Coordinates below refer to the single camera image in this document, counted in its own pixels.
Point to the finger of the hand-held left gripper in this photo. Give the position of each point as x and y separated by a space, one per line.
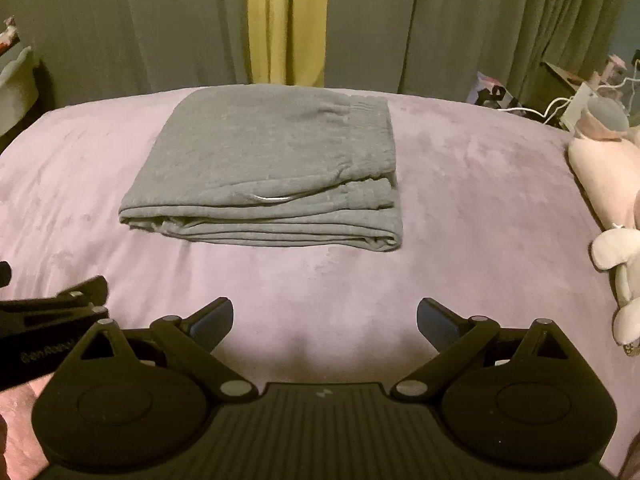
4 274
82 290

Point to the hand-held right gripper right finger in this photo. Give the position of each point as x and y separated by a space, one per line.
440 325

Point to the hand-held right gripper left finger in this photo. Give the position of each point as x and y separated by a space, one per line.
212 324

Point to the grey pants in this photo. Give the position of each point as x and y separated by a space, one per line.
270 170

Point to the purple blanket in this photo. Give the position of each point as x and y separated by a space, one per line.
490 200

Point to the pale green cushion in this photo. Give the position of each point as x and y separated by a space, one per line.
17 90

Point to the pink plush toy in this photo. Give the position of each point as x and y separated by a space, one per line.
607 165

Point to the colourful printed bag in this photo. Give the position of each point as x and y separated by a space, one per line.
492 91

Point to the white box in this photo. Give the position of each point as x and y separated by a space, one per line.
577 107

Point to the grey curtain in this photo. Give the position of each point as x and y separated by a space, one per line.
450 25
125 30

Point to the black nightstand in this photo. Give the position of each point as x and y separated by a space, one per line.
560 85

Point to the yellow curtain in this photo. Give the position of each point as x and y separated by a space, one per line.
286 20

